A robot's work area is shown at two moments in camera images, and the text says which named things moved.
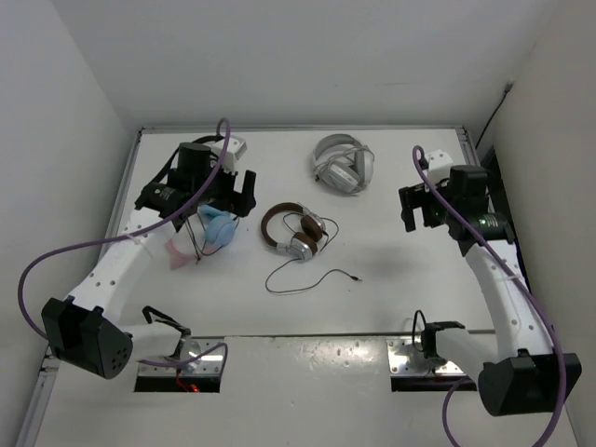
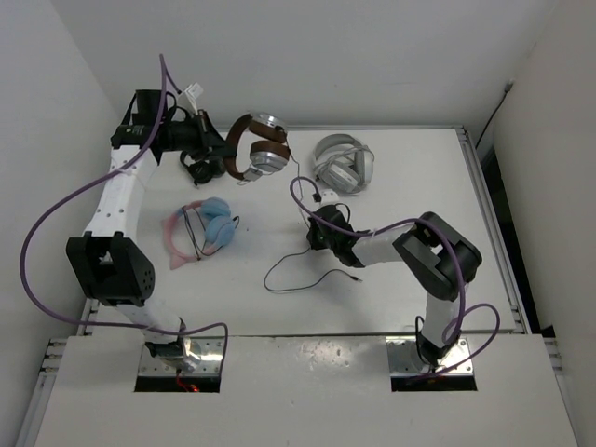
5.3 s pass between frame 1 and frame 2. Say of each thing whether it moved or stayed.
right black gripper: moved
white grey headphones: stayed
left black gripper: moved
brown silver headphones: moved
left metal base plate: stayed
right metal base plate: stayed
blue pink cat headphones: stayed
